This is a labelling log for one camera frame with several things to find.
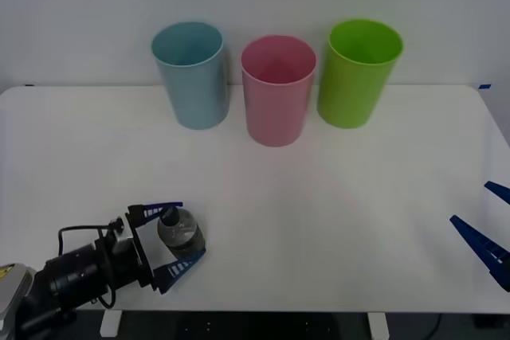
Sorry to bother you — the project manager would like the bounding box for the small clear plastic bottle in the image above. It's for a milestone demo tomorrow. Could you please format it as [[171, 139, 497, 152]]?
[[157, 205, 207, 260]]

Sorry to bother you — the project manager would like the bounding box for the green plastic bin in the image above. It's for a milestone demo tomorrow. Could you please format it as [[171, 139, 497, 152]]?
[[316, 18, 404, 130]]

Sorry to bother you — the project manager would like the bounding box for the white table leg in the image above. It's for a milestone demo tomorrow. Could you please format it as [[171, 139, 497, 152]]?
[[99, 311, 122, 338], [367, 312, 390, 340]]

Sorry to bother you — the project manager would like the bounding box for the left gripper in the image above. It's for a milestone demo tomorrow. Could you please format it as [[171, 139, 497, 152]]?
[[95, 201, 207, 295]]

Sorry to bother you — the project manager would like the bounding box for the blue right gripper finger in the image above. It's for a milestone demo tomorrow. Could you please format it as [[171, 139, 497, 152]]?
[[449, 214, 510, 292], [484, 181, 510, 205]]

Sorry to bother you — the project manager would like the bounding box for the pale blue plastic bin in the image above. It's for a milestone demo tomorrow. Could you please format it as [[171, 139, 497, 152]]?
[[151, 20, 230, 131]]

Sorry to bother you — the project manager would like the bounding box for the pink plastic bin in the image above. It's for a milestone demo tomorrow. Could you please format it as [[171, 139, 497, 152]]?
[[240, 34, 318, 148]]

